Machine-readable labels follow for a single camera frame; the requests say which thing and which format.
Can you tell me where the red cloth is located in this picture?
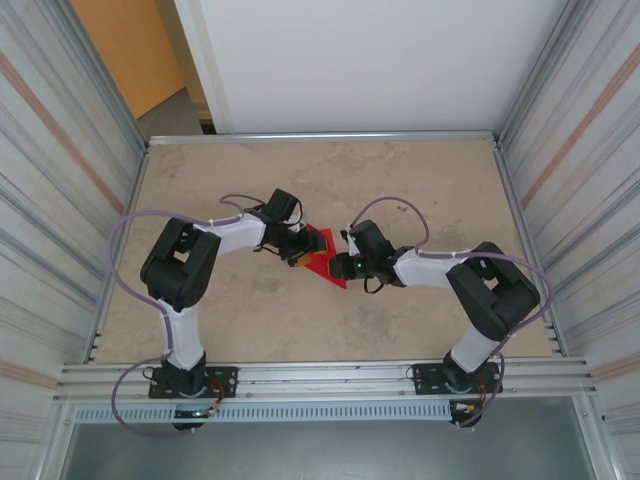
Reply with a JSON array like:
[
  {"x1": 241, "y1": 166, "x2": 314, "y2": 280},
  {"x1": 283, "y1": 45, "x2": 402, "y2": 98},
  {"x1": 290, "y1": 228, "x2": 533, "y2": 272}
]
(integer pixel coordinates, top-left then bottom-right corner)
[{"x1": 301, "y1": 223, "x2": 350, "y2": 291}]

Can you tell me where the orange wooden door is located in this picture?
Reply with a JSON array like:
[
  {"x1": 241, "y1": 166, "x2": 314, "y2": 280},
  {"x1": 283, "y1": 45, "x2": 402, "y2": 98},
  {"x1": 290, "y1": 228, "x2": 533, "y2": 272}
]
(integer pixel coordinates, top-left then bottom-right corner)
[{"x1": 69, "y1": 0, "x2": 187, "y2": 120}]

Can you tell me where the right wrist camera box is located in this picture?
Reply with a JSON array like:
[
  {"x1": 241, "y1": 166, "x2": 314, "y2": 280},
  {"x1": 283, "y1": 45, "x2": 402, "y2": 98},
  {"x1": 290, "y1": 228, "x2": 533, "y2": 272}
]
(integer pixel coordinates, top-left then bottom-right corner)
[{"x1": 342, "y1": 218, "x2": 395, "y2": 262}]

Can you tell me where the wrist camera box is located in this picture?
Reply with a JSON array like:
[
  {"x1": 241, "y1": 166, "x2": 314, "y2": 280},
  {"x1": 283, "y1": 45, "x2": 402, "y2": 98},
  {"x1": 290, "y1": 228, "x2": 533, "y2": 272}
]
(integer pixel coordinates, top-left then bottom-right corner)
[
  {"x1": 342, "y1": 218, "x2": 395, "y2": 262},
  {"x1": 262, "y1": 187, "x2": 307, "y2": 232}
]

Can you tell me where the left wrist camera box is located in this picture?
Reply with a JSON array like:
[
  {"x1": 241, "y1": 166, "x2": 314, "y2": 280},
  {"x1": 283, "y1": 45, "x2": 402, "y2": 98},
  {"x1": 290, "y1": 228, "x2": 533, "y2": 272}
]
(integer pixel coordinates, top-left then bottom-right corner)
[{"x1": 262, "y1": 187, "x2": 307, "y2": 232}]

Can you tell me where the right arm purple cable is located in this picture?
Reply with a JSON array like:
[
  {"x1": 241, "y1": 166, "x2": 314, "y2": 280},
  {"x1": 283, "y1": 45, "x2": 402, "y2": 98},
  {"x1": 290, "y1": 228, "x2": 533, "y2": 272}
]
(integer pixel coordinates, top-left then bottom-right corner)
[{"x1": 341, "y1": 197, "x2": 556, "y2": 430}]

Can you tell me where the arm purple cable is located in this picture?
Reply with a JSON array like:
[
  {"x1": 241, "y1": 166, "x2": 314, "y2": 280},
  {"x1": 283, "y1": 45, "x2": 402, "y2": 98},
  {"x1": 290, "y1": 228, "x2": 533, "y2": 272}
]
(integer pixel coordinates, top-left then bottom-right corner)
[
  {"x1": 341, "y1": 197, "x2": 556, "y2": 430},
  {"x1": 109, "y1": 193, "x2": 261, "y2": 437}
]

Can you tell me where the long aluminium table frame rail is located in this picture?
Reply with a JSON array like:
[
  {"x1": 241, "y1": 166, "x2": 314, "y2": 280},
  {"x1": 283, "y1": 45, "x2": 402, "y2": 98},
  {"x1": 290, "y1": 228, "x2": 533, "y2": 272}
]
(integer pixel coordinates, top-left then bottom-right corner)
[{"x1": 148, "y1": 131, "x2": 501, "y2": 146}]

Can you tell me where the aluminium mounting rail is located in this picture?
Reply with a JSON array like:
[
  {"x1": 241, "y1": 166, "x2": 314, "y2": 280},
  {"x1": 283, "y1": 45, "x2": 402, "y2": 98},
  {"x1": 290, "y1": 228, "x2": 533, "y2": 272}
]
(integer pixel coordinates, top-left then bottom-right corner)
[{"x1": 58, "y1": 357, "x2": 599, "y2": 402}]

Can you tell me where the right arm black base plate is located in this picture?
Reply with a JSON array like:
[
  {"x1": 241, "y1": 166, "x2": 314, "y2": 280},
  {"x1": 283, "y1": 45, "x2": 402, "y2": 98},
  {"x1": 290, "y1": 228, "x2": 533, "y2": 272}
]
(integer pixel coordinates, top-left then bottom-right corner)
[{"x1": 412, "y1": 362, "x2": 503, "y2": 396}]

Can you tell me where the slotted grey cable duct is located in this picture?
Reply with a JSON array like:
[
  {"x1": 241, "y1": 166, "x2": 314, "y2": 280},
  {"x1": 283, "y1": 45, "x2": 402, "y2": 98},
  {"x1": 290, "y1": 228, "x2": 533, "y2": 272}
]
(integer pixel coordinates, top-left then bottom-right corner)
[{"x1": 74, "y1": 402, "x2": 454, "y2": 424}]

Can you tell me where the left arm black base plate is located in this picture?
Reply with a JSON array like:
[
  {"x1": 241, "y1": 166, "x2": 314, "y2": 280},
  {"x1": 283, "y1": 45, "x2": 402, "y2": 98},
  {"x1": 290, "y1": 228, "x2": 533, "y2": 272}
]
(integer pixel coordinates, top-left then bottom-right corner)
[{"x1": 148, "y1": 366, "x2": 239, "y2": 400}]

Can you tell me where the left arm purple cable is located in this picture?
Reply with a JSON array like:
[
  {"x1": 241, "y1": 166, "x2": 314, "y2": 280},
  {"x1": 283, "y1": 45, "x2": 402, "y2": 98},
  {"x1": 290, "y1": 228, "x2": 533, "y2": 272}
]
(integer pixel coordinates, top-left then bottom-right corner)
[{"x1": 109, "y1": 193, "x2": 261, "y2": 437}]

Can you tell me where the aluminium table side rail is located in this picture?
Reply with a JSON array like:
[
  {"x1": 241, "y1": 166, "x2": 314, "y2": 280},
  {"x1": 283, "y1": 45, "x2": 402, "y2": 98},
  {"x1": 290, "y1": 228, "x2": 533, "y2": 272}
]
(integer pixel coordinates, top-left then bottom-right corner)
[
  {"x1": 88, "y1": 141, "x2": 152, "y2": 362},
  {"x1": 492, "y1": 139, "x2": 567, "y2": 357}
]

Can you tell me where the white door frame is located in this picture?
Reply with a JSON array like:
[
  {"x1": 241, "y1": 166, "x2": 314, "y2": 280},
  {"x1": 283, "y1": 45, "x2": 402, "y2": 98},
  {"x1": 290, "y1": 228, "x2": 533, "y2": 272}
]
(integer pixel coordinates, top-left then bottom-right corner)
[{"x1": 172, "y1": 0, "x2": 236, "y2": 135}]

